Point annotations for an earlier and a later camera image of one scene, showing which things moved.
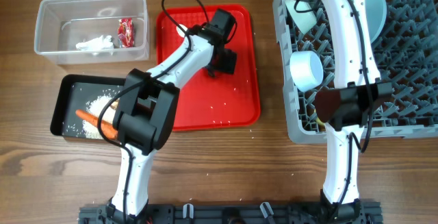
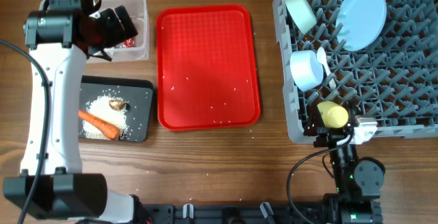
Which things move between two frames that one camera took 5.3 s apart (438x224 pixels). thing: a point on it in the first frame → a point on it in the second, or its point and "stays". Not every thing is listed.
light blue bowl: (306, 69) stays
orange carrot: (107, 127) stays
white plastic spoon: (180, 31) → (321, 57)
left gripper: (228, 61) → (117, 35)
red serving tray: (207, 101) stays
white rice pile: (94, 106) stays
